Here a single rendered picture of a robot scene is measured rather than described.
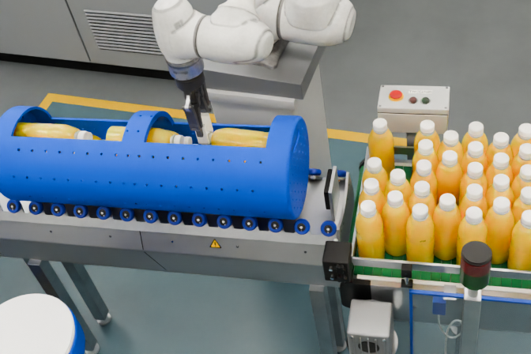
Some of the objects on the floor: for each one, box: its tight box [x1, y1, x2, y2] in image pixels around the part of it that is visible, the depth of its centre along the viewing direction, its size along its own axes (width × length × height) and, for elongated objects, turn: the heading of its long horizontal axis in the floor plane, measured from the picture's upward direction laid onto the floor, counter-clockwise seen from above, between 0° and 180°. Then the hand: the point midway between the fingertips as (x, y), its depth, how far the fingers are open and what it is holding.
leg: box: [28, 259, 100, 354], centre depth 280 cm, size 6×6×63 cm
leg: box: [327, 286, 346, 352], centre depth 265 cm, size 6×6×63 cm
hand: (203, 128), depth 202 cm, fingers closed on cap, 4 cm apart
